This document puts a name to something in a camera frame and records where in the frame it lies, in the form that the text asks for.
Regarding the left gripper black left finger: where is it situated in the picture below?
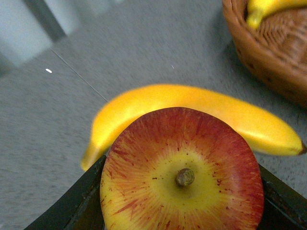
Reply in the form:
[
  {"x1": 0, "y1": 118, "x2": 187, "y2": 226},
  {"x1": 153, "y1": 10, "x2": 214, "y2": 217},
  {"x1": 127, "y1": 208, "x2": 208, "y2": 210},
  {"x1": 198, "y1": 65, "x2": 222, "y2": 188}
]
[{"x1": 26, "y1": 156, "x2": 106, "y2": 230}]

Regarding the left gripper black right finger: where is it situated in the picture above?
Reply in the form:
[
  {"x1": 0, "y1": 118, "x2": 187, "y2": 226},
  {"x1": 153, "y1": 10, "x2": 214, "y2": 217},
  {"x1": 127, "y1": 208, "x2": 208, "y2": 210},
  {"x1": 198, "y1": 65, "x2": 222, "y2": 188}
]
[{"x1": 259, "y1": 166, "x2": 307, "y2": 230}]

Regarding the red yellow apple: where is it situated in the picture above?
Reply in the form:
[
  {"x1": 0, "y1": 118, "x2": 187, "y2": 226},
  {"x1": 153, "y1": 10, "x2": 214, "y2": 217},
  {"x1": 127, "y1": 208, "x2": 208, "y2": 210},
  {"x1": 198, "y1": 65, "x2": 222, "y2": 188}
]
[{"x1": 100, "y1": 107, "x2": 264, "y2": 230}]

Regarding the yellow banana beside basket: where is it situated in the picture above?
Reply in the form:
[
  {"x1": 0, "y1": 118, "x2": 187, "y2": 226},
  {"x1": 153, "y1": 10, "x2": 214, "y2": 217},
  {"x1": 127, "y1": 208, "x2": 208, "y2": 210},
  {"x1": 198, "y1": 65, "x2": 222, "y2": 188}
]
[{"x1": 81, "y1": 83, "x2": 307, "y2": 171}]

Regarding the brown wicker basket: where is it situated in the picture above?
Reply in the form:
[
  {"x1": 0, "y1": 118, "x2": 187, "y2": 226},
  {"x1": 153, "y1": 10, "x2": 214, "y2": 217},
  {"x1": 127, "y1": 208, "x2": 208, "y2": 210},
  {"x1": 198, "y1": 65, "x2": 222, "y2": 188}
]
[{"x1": 222, "y1": 0, "x2": 307, "y2": 107}]

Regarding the yellow banana lying in basket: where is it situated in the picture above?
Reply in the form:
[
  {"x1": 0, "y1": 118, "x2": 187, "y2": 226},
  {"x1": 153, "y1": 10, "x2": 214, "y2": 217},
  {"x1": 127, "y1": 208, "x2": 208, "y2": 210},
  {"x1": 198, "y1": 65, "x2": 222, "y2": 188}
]
[{"x1": 246, "y1": 0, "x2": 307, "y2": 30}]

